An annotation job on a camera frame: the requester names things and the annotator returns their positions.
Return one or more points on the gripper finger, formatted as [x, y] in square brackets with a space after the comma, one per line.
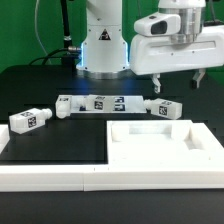
[198, 76]
[156, 81]

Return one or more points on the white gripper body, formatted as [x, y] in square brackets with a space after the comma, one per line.
[152, 50]

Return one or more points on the white square tabletop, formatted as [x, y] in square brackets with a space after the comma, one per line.
[161, 142]

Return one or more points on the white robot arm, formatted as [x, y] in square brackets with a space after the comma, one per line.
[172, 39]

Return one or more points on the white obstacle fence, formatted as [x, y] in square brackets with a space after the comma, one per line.
[108, 177]

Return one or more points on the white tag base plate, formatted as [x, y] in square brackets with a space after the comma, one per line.
[122, 104]

